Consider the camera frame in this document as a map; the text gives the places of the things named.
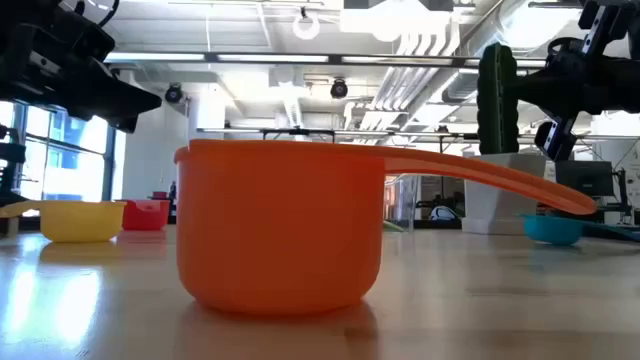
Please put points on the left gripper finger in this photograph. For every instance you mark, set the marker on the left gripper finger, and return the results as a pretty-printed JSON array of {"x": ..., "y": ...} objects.
[
  {"x": 110, "y": 97},
  {"x": 123, "y": 125}
]

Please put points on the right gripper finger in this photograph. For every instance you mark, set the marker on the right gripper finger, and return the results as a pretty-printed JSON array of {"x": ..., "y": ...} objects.
[
  {"x": 557, "y": 140},
  {"x": 602, "y": 25}
]

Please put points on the red plastic measuring cup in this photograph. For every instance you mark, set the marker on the red plastic measuring cup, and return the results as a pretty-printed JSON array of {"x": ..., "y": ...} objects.
[{"x": 145, "y": 215}]

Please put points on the yellow plastic measuring cup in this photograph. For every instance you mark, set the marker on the yellow plastic measuring cup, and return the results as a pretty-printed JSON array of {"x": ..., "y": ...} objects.
[{"x": 82, "y": 222}]

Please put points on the green plastic measuring cup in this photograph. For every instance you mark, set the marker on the green plastic measuring cup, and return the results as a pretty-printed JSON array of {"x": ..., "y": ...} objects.
[{"x": 394, "y": 226}]

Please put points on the orange plastic measuring cup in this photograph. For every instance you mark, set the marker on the orange plastic measuring cup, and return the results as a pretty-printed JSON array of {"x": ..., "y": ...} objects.
[{"x": 280, "y": 225}]

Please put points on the teal plastic measuring cup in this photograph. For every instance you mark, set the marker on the teal plastic measuring cup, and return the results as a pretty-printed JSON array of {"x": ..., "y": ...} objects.
[{"x": 550, "y": 230}]

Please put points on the clear plastic basket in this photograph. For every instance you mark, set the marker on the clear plastic basket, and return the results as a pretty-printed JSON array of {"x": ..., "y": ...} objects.
[{"x": 402, "y": 200}]

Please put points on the dark computer monitor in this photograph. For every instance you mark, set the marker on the dark computer monitor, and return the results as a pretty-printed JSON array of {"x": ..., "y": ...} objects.
[{"x": 585, "y": 177}]

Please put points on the black track spotlight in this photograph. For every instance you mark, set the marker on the black track spotlight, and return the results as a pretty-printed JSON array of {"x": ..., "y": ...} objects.
[
  {"x": 173, "y": 93},
  {"x": 339, "y": 88}
]

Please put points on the green cactus plant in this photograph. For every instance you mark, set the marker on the green cactus plant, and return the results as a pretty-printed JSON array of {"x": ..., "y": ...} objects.
[{"x": 495, "y": 100}]

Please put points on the person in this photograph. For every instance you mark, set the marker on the person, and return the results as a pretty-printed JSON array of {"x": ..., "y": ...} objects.
[{"x": 172, "y": 192}]

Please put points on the black monitor stand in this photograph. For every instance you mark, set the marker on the black monitor stand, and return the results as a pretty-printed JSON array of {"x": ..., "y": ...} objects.
[{"x": 623, "y": 195}]

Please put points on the white faceted plant pot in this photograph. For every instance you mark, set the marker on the white faceted plant pot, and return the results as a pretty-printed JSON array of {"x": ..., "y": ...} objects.
[{"x": 487, "y": 210}]

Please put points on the dark equipment stand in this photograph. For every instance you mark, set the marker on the dark equipment stand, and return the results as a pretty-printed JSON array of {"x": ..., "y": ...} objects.
[{"x": 10, "y": 165}]

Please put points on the white rounded device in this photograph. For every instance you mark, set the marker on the white rounded device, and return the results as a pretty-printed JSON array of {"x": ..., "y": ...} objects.
[{"x": 442, "y": 214}]

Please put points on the black metal bar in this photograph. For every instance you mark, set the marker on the black metal bar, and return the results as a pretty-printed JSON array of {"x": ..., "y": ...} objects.
[{"x": 300, "y": 132}]

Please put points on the black aluminium table frame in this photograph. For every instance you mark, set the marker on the black aluminium table frame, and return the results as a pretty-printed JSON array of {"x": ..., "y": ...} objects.
[{"x": 440, "y": 225}]

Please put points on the black ceiling light rail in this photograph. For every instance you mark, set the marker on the black ceiling light rail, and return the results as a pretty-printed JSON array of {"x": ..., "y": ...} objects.
[{"x": 335, "y": 59}]

